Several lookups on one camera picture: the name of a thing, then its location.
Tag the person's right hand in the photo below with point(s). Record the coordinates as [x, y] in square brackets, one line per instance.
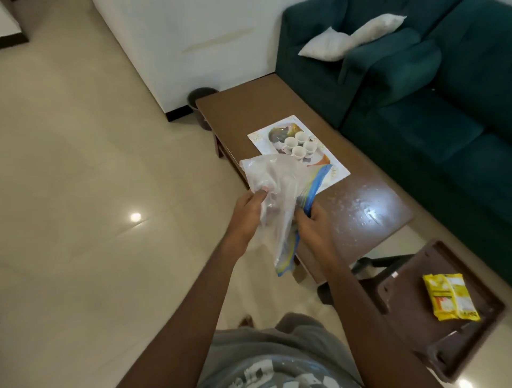
[318, 240]

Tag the person's left hand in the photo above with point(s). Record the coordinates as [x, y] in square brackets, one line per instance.
[244, 224]

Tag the clear zip plastic bag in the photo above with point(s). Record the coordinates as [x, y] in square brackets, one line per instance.
[276, 180]

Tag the white floral placemat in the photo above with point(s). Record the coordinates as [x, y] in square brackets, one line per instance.
[260, 140]

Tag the white ceramic cup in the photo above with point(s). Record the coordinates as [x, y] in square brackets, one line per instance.
[301, 136]
[310, 146]
[298, 152]
[290, 143]

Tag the person's left forearm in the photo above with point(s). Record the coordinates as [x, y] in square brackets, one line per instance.
[192, 319]

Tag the person's right forearm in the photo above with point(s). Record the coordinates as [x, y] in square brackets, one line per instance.
[372, 331]

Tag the person's grey shirt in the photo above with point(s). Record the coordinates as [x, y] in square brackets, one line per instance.
[260, 351]

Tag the leaf print serving tray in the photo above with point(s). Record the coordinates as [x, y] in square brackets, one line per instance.
[278, 132]

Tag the brown wooden table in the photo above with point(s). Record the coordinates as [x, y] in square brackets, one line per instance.
[240, 108]

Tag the brown plastic stool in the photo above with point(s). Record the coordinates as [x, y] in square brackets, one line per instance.
[420, 319]

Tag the dark round waste bin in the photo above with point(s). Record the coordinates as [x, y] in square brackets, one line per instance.
[200, 100]

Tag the long green sofa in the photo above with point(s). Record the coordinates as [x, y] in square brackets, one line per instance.
[440, 140]

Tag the green armchair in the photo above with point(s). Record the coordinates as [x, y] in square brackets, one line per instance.
[312, 80]

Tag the white pillow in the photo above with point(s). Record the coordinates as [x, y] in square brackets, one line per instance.
[332, 44]

